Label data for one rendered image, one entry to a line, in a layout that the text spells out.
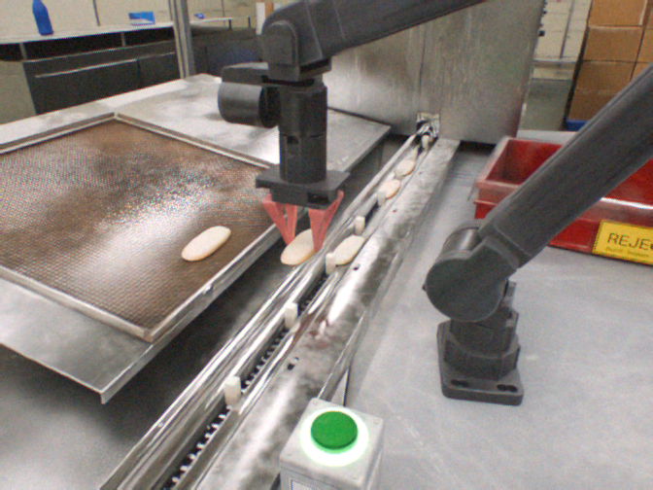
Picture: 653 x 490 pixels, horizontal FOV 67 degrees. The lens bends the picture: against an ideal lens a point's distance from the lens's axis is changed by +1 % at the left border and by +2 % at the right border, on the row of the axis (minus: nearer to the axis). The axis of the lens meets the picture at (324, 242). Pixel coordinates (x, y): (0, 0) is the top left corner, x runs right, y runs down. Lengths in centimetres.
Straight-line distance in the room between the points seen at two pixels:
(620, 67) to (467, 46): 374
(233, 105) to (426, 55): 82
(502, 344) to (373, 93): 94
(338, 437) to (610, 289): 55
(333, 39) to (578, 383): 47
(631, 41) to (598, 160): 451
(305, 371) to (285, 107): 29
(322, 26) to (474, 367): 39
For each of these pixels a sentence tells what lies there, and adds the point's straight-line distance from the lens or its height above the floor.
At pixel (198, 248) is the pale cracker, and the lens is 69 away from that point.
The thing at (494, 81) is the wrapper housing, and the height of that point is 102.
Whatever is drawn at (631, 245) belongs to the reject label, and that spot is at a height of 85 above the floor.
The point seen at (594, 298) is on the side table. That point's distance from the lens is 82.
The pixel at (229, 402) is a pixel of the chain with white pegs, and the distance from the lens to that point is 54.
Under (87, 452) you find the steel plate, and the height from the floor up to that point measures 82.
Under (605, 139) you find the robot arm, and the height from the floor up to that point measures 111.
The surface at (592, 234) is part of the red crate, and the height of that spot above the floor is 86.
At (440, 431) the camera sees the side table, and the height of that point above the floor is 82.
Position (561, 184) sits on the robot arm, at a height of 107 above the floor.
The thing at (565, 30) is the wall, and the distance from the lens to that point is 763.
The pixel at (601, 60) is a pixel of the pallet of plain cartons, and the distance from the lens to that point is 498.
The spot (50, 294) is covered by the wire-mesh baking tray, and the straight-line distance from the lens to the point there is 64.
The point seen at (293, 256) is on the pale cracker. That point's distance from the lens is 60.
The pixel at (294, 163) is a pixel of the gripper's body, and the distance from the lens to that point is 56.
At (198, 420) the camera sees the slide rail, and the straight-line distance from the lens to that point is 52.
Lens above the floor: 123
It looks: 28 degrees down
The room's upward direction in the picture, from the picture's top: straight up
